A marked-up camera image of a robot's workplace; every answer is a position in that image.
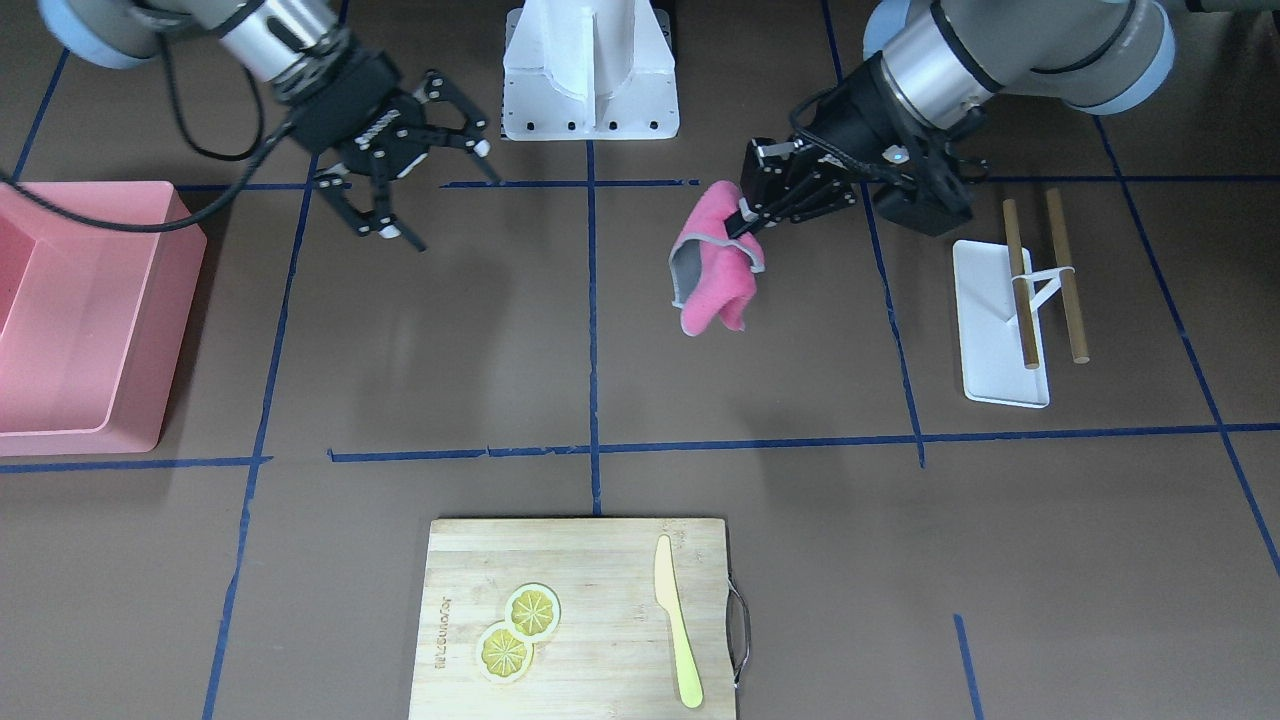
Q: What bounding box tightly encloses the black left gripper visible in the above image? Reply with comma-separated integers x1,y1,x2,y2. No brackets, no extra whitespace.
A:
728,55,925,240

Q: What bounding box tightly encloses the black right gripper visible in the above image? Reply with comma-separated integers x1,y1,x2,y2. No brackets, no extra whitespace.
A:
283,47,503,252

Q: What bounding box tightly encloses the pink microfiber cloth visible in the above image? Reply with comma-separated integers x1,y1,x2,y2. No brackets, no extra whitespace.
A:
668,179,765,337

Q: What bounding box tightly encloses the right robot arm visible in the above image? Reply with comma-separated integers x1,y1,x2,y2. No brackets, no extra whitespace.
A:
38,1,499,251

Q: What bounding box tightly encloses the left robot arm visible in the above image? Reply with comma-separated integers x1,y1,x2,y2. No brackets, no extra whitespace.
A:
723,1,1176,240

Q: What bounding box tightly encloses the white towel rack base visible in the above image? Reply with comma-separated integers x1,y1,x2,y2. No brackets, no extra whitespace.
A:
952,240,1074,409

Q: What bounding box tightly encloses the wooden rack rod one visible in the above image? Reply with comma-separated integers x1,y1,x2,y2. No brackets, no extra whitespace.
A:
1001,199,1041,372

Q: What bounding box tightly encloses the pink plastic bin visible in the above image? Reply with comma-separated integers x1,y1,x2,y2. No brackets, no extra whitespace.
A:
1,187,207,457

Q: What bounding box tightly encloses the lemon slice far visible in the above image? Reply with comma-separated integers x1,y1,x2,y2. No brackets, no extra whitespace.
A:
504,583,562,644

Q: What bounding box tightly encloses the lemon slice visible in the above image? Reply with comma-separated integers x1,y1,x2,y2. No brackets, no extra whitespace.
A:
504,583,562,644
475,623,536,684

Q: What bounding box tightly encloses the lemon slice near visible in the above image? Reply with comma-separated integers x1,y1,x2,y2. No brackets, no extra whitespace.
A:
475,623,536,684

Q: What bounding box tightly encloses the bamboo cutting board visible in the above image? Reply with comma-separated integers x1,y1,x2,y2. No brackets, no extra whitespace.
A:
407,518,741,719

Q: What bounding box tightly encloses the yellow plastic knife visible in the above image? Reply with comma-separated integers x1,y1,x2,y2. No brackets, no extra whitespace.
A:
653,534,704,708

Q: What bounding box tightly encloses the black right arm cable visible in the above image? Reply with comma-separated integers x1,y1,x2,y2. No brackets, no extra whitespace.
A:
0,35,321,234

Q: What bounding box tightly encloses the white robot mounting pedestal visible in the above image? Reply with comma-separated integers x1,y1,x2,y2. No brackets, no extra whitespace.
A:
500,1,681,142

